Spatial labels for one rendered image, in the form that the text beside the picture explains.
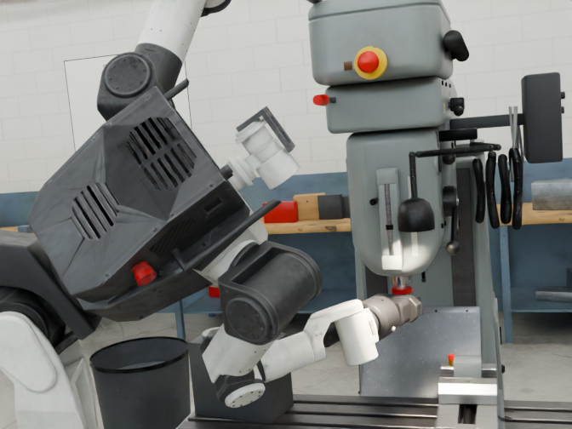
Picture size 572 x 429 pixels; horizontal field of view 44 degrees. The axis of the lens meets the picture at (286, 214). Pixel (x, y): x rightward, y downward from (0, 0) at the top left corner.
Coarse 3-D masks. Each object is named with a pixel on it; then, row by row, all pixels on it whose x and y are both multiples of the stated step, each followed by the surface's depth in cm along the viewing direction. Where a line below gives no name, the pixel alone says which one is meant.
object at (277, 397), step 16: (192, 352) 174; (192, 368) 175; (192, 384) 176; (208, 384) 173; (272, 384) 167; (288, 384) 174; (208, 400) 174; (256, 400) 167; (272, 400) 167; (288, 400) 174; (224, 416) 173; (240, 416) 170; (256, 416) 168; (272, 416) 167
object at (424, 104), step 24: (336, 96) 146; (360, 96) 144; (384, 96) 143; (408, 96) 142; (432, 96) 141; (336, 120) 147; (360, 120) 145; (384, 120) 144; (408, 120) 143; (432, 120) 141
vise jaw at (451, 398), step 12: (444, 384) 155; (456, 384) 154; (468, 384) 153; (480, 384) 153; (492, 384) 152; (444, 396) 153; (456, 396) 152; (468, 396) 152; (480, 396) 151; (492, 396) 150
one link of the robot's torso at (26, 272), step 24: (0, 240) 113; (24, 240) 116; (0, 264) 112; (24, 264) 112; (48, 264) 116; (0, 288) 114; (24, 288) 112; (48, 288) 113; (72, 312) 114; (72, 336) 118
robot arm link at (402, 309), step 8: (376, 296) 151; (384, 296) 151; (392, 296) 157; (400, 296) 156; (408, 296) 156; (384, 304) 148; (392, 304) 150; (400, 304) 151; (408, 304) 154; (416, 304) 154; (392, 312) 148; (400, 312) 151; (408, 312) 154; (416, 312) 154; (392, 320) 147; (400, 320) 152; (408, 320) 154; (392, 328) 148
